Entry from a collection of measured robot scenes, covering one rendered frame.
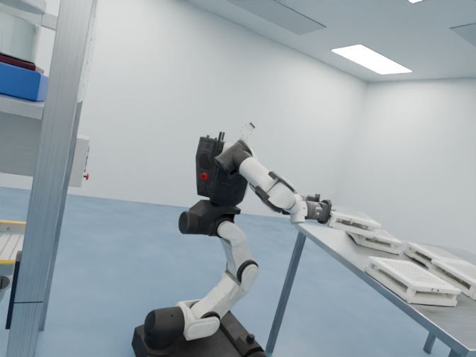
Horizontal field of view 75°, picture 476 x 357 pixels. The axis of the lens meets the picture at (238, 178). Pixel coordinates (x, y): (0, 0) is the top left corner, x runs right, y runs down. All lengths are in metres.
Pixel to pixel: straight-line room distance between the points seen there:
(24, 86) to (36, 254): 0.41
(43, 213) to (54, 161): 0.13
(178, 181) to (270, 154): 1.68
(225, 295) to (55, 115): 1.34
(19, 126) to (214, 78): 4.00
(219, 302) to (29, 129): 1.26
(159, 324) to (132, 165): 3.24
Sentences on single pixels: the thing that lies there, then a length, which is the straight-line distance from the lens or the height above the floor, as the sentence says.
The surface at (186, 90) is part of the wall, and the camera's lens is 4.74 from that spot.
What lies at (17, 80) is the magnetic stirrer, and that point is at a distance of 0.95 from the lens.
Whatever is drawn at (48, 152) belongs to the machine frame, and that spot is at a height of 1.18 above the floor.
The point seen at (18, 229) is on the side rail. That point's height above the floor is 0.85.
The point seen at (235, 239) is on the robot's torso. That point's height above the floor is 0.78.
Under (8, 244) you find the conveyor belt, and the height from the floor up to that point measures 0.84.
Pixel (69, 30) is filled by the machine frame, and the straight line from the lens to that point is 0.82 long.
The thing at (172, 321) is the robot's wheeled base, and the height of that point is 0.33.
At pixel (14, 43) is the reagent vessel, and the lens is 1.00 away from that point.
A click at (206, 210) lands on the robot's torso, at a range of 1.52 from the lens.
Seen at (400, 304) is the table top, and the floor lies 0.86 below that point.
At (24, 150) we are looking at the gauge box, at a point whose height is 1.12.
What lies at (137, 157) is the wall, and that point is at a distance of 4.66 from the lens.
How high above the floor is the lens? 1.32
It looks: 8 degrees down
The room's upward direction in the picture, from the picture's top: 14 degrees clockwise
